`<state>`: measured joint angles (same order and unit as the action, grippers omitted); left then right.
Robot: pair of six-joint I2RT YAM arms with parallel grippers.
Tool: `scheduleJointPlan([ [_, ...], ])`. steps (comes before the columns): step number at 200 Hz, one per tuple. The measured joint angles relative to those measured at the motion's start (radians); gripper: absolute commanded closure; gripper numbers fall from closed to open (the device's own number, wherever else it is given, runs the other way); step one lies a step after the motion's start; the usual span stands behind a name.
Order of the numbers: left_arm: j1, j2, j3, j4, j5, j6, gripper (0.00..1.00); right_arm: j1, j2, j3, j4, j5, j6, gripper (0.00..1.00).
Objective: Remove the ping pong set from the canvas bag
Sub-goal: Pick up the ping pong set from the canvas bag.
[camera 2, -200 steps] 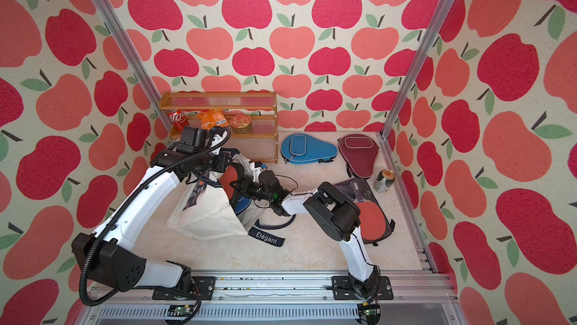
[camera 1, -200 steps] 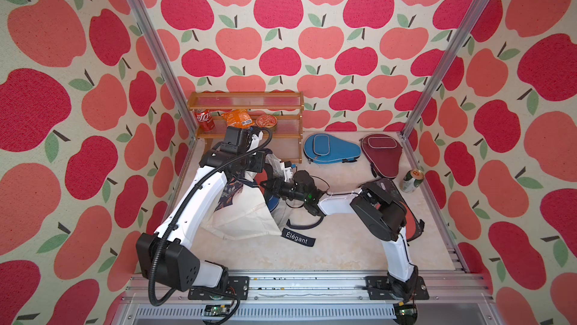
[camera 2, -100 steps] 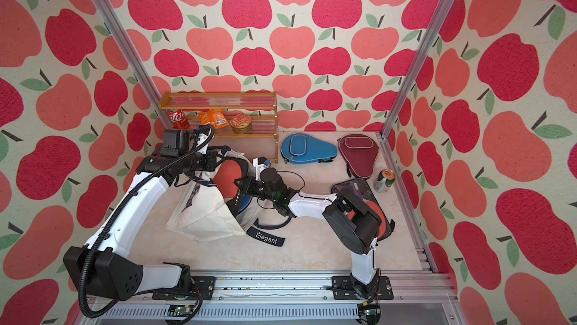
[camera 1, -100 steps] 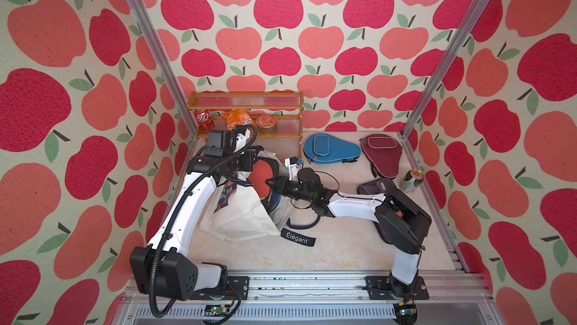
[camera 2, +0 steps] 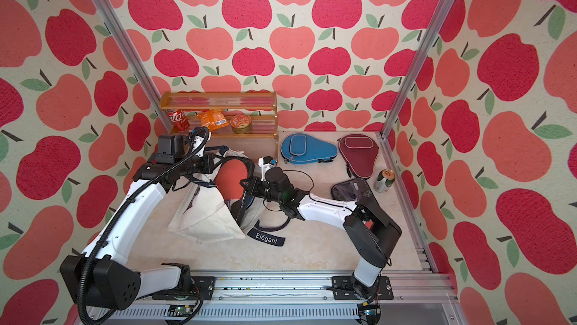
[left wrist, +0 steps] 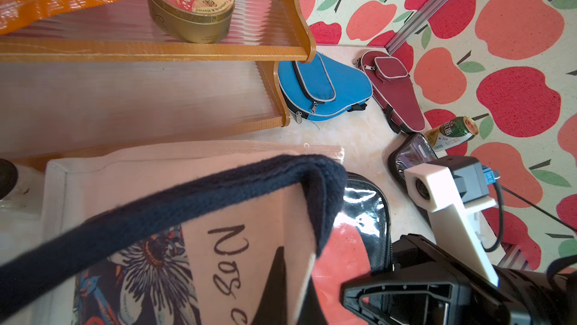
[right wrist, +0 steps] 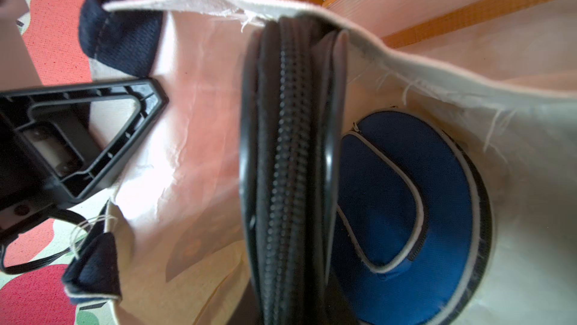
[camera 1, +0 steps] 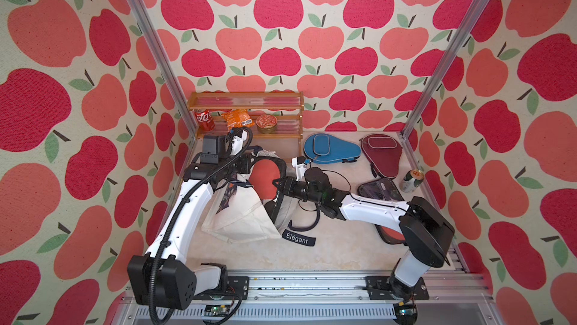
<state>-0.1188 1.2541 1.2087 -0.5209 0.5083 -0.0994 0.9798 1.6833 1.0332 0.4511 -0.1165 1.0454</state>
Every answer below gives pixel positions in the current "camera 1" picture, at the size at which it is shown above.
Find red soda can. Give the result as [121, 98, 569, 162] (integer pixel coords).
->
[194, 109, 216, 132]

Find round gold red tin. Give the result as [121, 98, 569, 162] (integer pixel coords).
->
[255, 114, 278, 134]

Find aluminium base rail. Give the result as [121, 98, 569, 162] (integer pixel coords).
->
[110, 270, 503, 325]

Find left aluminium frame post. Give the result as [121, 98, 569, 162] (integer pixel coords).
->
[127, 0, 198, 141]

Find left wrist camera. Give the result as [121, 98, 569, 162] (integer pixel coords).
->
[229, 128, 247, 157]

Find wooden two-tier shelf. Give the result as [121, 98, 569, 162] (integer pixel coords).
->
[186, 91, 305, 164]

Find small green labelled bottle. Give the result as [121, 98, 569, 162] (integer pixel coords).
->
[400, 169, 425, 193]

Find aluminium frame post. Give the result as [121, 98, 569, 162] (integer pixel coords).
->
[399, 0, 490, 140]
[127, 0, 198, 141]

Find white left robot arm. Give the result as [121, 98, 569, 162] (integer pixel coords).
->
[127, 127, 252, 324]

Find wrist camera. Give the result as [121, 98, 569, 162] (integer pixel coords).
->
[229, 128, 247, 157]
[292, 156, 311, 182]

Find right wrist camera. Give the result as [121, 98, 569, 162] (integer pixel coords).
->
[292, 156, 311, 182]

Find right aluminium frame post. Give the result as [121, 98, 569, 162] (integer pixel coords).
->
[399, 0, 490, 140]

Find white canvas tote bag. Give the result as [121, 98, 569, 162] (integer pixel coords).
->
[201, 146, 320, 246]

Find black paddle case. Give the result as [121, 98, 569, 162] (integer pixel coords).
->
[357, 178, 405, 245]

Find clear case red paddles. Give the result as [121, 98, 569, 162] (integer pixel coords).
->
[249, 156, 286, 201]

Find orange snack bag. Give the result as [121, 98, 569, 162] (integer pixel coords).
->
[222, 109, 255, 131]

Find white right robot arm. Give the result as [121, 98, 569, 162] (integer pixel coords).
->
[272, 167, 455, 301]

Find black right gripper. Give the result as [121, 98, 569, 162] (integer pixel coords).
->
[273, 175, 322, 207]

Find light blue paddle case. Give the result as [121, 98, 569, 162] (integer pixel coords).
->
[304, 134, 362, 164]

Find maroon paddle case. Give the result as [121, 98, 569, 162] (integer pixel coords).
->
[361, 134, 403, 179]

